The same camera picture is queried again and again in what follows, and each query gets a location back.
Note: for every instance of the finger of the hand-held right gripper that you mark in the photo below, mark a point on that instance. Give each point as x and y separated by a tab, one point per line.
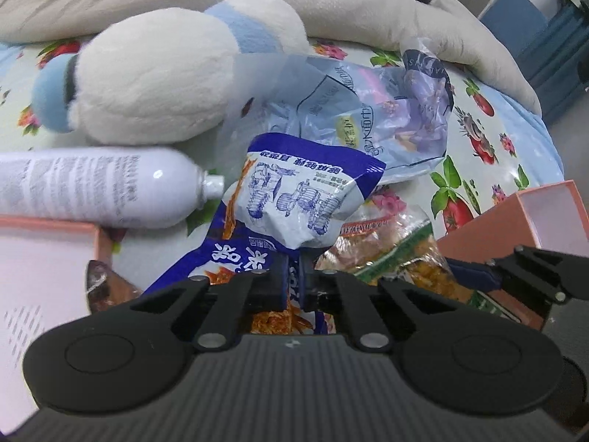
476	276

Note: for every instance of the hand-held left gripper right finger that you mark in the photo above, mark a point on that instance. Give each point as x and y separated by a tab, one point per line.
312	285

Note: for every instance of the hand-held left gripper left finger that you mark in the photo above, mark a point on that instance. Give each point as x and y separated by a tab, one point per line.
277	283

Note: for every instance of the blue snack bag orange print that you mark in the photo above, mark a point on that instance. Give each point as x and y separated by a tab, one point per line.
221	253

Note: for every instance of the blue snack bag barrel print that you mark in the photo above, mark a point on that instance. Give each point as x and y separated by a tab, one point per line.
299	193

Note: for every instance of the deep pink cardboard box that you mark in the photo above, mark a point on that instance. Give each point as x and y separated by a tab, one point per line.
552	216

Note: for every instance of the shallow pink cardboard box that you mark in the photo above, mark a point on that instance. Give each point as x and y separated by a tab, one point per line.
41	276

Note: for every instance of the green striped clear snack packet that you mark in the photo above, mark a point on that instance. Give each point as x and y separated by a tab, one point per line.
395	248

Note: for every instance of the brown snack packet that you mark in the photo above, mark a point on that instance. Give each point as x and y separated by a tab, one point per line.
106	285

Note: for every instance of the clear lavender snack bag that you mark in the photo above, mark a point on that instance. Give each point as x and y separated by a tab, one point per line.
368	115

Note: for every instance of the white plastic bottle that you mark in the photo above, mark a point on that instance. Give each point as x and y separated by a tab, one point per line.
83	186

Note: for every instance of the blue curtain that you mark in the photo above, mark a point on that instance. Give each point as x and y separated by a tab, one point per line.
561	64

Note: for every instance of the white and blue plush toy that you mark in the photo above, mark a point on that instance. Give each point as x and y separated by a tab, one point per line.
156	78

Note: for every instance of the blue padded chair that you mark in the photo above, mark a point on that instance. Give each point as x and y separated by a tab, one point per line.
510	18

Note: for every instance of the grey duvet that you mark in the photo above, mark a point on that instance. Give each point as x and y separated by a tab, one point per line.
345	4

